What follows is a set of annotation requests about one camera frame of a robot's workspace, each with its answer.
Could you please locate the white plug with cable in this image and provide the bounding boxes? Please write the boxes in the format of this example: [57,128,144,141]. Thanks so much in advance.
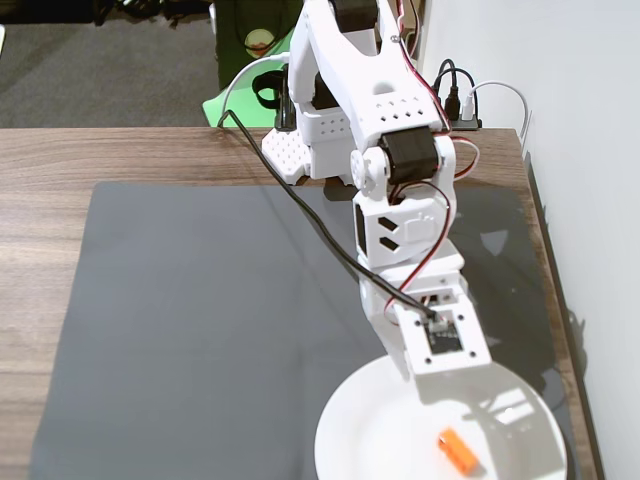
[461,80,532,151]

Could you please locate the white round plate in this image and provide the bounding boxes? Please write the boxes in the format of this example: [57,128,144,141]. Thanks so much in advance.
[313,355,570,480]

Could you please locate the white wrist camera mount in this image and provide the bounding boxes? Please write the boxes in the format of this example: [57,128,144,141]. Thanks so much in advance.
[393,294,493,377]

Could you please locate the green container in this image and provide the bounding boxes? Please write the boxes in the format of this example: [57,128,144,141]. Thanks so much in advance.
[202,0,307,130]

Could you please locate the black plug with cable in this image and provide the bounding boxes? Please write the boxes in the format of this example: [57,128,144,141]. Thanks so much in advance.
[432,58,458,97]
[433,68,476,122]

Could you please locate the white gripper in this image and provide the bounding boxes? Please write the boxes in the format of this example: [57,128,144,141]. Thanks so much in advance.
[357,244,471,384]

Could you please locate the brown paper bag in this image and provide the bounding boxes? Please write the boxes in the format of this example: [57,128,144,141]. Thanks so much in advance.
[399,0,426,54]

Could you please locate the orange lego block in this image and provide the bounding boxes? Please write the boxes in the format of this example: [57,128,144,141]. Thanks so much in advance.
[437,427,479,474]

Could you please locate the black tangled cables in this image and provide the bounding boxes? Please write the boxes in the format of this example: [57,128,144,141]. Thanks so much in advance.
[94,0,217,24]

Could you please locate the black loop strap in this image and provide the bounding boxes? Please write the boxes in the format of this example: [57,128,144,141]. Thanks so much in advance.
[251,72,290,109]

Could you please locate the red white servo wire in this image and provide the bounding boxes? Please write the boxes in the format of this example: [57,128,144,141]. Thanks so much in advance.
[383,180,460,322]

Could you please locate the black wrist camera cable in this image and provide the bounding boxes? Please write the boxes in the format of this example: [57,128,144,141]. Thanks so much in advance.
[218,110,438,327]

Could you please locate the white curved cable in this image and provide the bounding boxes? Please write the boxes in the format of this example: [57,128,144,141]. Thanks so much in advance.
[218,52,292,127]

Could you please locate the dark grey table mat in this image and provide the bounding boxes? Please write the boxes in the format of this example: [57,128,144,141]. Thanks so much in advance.
[29,180,584,480]

